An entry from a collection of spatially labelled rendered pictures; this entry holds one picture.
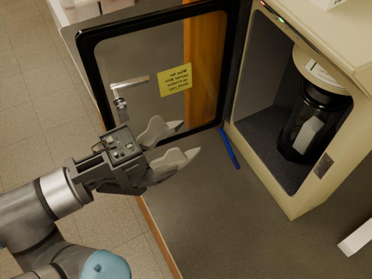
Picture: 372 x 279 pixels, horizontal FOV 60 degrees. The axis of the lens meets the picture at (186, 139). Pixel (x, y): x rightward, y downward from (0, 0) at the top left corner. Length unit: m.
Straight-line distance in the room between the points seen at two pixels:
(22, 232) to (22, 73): 2.23
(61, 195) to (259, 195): 0.53
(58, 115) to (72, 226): 0.80
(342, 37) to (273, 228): 0.57
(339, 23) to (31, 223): 0.49
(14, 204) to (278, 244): 0.58
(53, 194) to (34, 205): 0.03
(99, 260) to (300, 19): 0.37
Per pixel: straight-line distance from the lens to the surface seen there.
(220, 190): 0.87
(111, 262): 0.46
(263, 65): 0.79
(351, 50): 0.37
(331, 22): 0.40
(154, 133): 0.58
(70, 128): 2.25
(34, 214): 0.54
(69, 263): 0.47
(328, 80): 0.60
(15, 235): 0.56
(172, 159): 0.54
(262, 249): 0.84
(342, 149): 0.60
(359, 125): 0.55
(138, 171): 0.55
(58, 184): 0.53
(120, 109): 0.69
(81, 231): 1.90
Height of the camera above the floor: 1.73
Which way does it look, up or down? 56 degrees down
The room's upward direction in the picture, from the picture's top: straight up
